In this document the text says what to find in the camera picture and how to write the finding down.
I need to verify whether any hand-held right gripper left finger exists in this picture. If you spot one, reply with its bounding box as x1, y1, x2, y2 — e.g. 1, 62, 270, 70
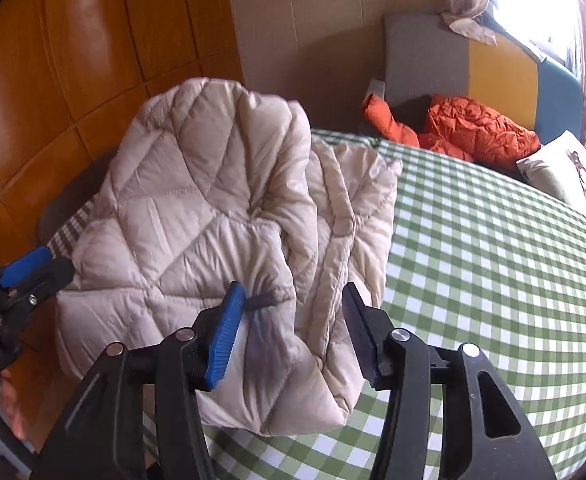
32, 281, 246, 480

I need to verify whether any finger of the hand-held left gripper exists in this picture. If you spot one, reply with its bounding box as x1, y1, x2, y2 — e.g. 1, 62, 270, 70
0, 248, 54, 292
8, 260, 76, 311

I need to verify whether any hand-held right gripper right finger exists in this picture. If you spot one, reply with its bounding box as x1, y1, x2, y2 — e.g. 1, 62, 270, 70
342, 281, 558, 480

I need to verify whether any beige quilted down jacket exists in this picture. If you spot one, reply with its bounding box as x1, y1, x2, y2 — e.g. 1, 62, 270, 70
55, 77, 404, 436

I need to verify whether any person's left hand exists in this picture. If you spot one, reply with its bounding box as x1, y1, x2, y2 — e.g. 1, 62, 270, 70
0, 371, 28, 442

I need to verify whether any green checked bed sheet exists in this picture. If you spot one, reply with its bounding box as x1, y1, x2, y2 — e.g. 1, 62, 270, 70
48, 127, 586, 480

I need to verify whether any orange wooden wardrobe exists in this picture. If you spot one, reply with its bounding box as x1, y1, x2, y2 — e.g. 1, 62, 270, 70
0, 0, 248, 441

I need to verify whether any orange down jacket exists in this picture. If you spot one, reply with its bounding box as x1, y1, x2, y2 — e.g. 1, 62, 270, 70
363, 92, 542, 168

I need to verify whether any white printed pillow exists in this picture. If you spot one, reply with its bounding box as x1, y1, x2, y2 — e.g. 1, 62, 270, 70
516, 130, 586, 217

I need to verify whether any grey yellow blue headboard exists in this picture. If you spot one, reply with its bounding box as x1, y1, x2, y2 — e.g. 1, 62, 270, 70
383, 12, 585, 147

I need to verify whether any bright window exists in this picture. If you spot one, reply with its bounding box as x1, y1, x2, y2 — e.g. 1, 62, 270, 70
488, 0, 586, 61

